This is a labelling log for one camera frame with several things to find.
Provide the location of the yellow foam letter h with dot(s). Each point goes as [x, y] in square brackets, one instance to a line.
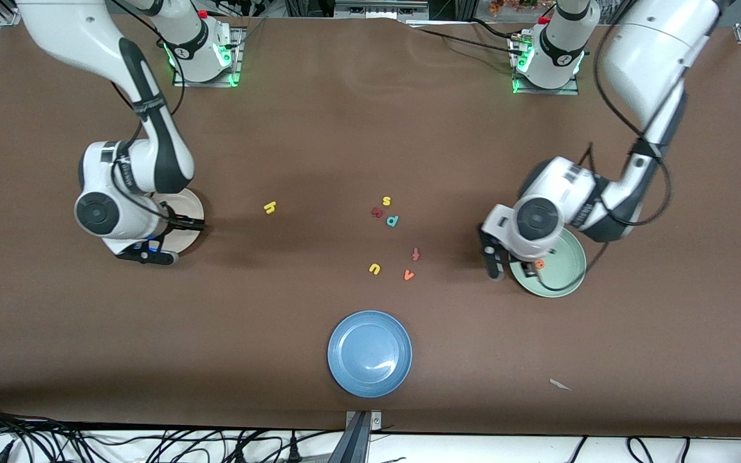
[270, 207]

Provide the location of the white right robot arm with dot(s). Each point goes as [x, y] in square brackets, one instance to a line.
[55, 26]

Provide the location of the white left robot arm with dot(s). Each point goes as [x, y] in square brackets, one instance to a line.
[653, 51]

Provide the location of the beige brown plate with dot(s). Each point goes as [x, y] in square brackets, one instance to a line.
[189, 241]

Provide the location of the pale green plate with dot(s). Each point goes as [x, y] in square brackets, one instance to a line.
[567, 270]

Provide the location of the small white paper scrap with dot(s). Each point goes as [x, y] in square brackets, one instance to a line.
[560, 384]

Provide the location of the blue plate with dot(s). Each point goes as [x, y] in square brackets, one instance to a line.
[370, 354]

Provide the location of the brown table cover sheet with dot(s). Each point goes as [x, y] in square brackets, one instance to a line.
[370, 128]

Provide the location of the orange flower decoration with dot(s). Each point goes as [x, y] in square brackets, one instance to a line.
[512, 5]

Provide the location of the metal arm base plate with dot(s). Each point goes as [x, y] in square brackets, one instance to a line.
[184, 82]
[567, 90]

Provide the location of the grey metal mount bracket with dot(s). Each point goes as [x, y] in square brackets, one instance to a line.
[357, 437]

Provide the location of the aluminium frame rail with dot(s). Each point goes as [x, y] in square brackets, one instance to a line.
[377, 9]

